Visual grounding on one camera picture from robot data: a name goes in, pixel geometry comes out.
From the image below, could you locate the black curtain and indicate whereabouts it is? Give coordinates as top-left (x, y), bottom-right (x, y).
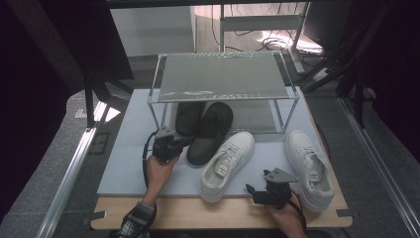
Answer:
top-left (0, 0), bottom-right (135, 216)
top-left (303, 0), bottom-right (420, 163)

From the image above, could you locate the metal two-tier shoe rack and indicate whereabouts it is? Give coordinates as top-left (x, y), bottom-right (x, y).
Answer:
top-left (147, 50), bottom-right (301, 138)

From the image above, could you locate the black slipper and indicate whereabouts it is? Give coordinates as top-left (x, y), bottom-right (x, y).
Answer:
top-left (186, 101), bottom-right (234, 167)
top-left (174, 101), bottom-right (207, 137)

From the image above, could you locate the dark floor hatch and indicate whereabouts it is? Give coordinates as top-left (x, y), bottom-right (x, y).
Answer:
top-left (88, 132), bottom-right (111, 156)

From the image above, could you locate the right hand-held gripper cable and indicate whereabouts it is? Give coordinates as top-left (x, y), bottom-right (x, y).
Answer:
top-left (286, 190), bottom-right (309, 232)

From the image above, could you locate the aluminium rail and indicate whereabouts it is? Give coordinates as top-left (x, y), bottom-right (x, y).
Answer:
top-left (36, 100), bottom-right (108, 238)
top-left (340, 97), bottom-right (420, 237)

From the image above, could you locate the white sneaker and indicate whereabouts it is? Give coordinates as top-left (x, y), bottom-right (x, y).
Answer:
top-left (284, 129), bottom-right (336, 213)
top-left (198, 131), bottom-right (256, 203)

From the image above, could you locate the grey metal frame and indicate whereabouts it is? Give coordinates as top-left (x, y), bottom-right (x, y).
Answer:
top-left (218, 2), bottom-right (312, 75)

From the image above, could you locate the hand-held gripper cable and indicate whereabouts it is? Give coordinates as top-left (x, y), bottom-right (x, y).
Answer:
top-left (142, 130), bottom-right (160, 189)
top-left (286, 190), bottom-right (309, 232)

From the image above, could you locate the black metal stand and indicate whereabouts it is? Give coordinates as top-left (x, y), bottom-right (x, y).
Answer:
top-left (83, 73), bottom-right (135, 129)
top-left (298, 49), bottom-right (375, 129)

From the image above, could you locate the bundle of floor cables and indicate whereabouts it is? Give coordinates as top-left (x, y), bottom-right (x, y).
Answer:
top-left (261, 34), bottom-right (326, 58)

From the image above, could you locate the light grey board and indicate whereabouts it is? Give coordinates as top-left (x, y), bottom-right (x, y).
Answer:
top-left (97, 86), bottom-right (331, 198)

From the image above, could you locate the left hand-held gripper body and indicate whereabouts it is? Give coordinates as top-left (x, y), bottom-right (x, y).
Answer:
top-left (152, 126), bottom-right (184, 166)

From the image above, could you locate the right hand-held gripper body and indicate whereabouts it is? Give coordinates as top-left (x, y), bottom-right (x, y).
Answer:
top-left (252, 168), bottom-right (300, 210)

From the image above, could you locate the person's right hand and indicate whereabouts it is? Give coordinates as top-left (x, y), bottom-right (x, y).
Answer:
top-left (265, 194), bottom-right (309, 238)

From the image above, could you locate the left hand-held gripper cable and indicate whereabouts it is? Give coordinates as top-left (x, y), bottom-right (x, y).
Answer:
top-left (142, 130), bottom-right (160, 189)

